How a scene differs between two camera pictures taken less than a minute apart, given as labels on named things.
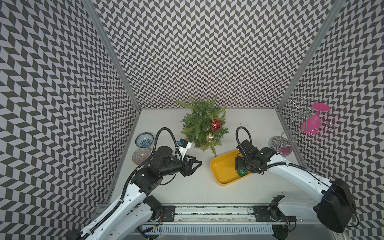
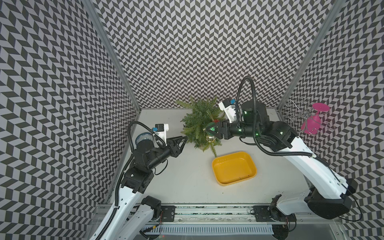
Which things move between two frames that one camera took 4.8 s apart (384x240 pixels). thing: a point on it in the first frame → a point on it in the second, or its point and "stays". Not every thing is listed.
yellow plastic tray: [223, 168] stays
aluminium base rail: [222, 214] stays
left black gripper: [186, 171] → [174, 149]
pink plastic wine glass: [311, 124] stays
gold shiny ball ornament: [210, 137] stays
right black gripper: [239, 164] → [221, 124]
